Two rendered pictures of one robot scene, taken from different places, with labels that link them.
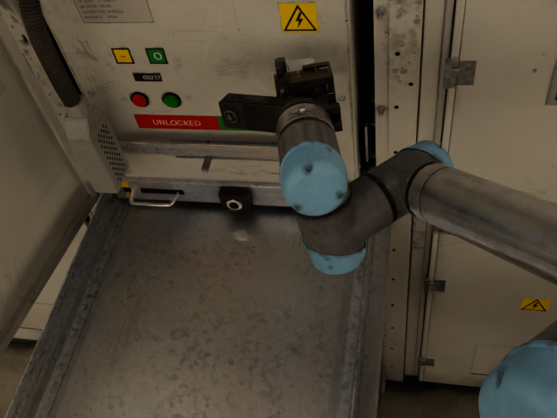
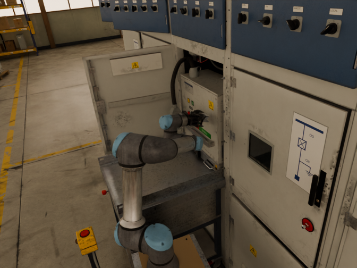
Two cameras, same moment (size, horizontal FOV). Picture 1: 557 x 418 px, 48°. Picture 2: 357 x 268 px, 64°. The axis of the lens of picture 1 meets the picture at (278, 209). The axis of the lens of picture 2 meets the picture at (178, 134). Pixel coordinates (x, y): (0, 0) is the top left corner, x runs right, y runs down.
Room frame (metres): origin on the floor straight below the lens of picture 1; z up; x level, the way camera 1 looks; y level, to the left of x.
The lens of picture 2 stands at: (-0.39, -1.12, 1.97)
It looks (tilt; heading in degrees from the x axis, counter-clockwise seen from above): 28 degrees down; 49
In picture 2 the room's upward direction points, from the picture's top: 5 degrees counter-clockwise
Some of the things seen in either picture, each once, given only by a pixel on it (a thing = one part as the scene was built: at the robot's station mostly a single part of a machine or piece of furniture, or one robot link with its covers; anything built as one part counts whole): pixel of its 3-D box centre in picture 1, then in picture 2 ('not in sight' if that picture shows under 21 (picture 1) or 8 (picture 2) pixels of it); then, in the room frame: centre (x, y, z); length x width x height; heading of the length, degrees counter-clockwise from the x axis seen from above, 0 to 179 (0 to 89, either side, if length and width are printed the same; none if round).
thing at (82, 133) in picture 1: (97, 146); (176, 118); (0.85, 0.29, 1.09); 0.08 x 0.05 x 0.17; 161
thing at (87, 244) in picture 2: not in sight; (86, 240); (-0.08, -0.01, 0.85); 0.08 x 0.08 x 0.10; 71
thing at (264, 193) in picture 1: (239, 185); (201, 150); (0.87, 0.07, 0.89); 0.54 x 0.05 x 0.06; 71
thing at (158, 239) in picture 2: not in sight; (158, 242); (0.11, -0.36, 0.96); 0.13 x 0.12 x 0.14; 114
